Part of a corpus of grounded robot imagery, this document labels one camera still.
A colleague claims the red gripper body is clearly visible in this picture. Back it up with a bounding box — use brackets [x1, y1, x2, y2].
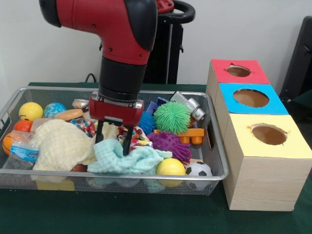
[89, 94, 145, 127]

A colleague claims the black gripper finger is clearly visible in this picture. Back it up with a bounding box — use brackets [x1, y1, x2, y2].
[95, 120, 106, 145]
[121, 125, 134, 156]

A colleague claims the mint green muslin cloth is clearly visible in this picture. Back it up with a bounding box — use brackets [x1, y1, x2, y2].
[87, 138, 173, 175]

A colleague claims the silver mesh bin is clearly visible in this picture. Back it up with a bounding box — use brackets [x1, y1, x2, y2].
[0, 85, 229, 196]

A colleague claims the wooden box with three holes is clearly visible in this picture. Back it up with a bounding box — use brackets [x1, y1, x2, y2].
[205, 58, 312, 212]

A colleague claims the purple spiky rubber ball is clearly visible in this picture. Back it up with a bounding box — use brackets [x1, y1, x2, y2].
[147, 131, 193, 163]

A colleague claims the green spiky rubber ball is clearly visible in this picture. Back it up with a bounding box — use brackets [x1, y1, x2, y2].
[153, 101, 191, 135]

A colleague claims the yellow tennis ball toy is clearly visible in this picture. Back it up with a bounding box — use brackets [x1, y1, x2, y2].
[156, 157, 186, 176]

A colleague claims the blue globe ball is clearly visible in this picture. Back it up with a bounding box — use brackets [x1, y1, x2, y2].
[43, 102, 67, 119]

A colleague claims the yellow smiley ball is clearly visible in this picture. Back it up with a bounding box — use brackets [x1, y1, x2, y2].
[19, 101, 44, 122]

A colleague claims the dark green table cloth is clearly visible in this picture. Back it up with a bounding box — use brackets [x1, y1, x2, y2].
[0, 82, 312, 234]
[291, 89, 312, 104]

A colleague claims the small soccer ball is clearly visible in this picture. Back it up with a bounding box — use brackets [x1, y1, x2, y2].
[185, 162, 213, 177]

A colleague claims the crushed clear plastic bottle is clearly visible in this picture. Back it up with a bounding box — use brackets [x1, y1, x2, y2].
[9, 138, 40, 163]

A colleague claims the black upright panel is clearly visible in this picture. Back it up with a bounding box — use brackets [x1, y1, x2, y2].
[279, 16, 312, 103]

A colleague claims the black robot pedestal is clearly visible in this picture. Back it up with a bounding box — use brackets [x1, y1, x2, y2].
[143, 0, 195, 85]

